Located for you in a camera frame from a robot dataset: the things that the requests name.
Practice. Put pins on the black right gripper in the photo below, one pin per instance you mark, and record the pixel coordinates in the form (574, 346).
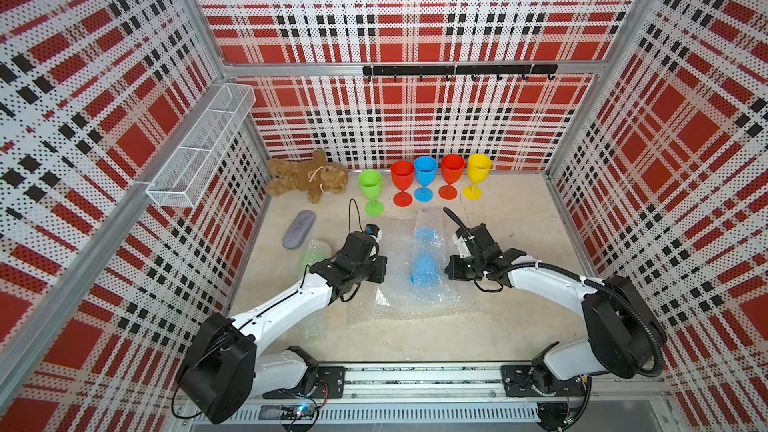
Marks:
(455, 272)

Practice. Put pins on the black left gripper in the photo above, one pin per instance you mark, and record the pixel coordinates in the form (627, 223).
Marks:
(379, 263)

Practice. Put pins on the light blue glass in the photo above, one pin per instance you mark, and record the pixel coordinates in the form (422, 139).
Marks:
(428, 256)

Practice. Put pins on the pale green glass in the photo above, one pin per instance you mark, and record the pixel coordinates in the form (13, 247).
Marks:
(314, 326)

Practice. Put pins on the bright green glass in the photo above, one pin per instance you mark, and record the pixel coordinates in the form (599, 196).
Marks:
(370, 183)

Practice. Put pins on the yellow glass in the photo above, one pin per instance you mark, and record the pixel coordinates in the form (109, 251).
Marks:
(478, 169)

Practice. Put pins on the pink red glass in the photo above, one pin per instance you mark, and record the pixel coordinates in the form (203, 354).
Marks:
(402, 173)

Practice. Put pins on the red wine glass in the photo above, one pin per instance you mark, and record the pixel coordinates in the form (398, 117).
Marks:
(452, 167)

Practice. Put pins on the blue wine glass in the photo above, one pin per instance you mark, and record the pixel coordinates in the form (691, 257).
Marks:
(425, 173)

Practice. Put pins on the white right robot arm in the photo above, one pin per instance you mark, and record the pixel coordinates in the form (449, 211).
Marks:
(623, 336)

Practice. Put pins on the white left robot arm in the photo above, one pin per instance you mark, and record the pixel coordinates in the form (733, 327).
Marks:
(226, 361)

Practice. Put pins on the brown teddy bear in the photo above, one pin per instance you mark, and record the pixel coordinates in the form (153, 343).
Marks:
(316, 177)

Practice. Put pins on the green circuit board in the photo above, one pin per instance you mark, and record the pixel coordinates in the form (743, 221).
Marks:
(299, 413)

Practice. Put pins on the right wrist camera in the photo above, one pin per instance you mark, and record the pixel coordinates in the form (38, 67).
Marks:
(462, 246)

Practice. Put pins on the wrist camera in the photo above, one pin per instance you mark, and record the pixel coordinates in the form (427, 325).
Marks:
(374, 231)
(462, 246)

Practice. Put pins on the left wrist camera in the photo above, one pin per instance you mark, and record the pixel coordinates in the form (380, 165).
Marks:
(374, 231)

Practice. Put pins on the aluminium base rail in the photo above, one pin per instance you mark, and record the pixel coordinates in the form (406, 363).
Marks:
(468, 381)

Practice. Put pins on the white wire mesh shelf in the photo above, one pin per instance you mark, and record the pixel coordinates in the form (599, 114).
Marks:
(184, 178)

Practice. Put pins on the black wall hook rail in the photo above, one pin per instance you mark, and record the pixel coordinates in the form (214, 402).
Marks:
(522, 70)

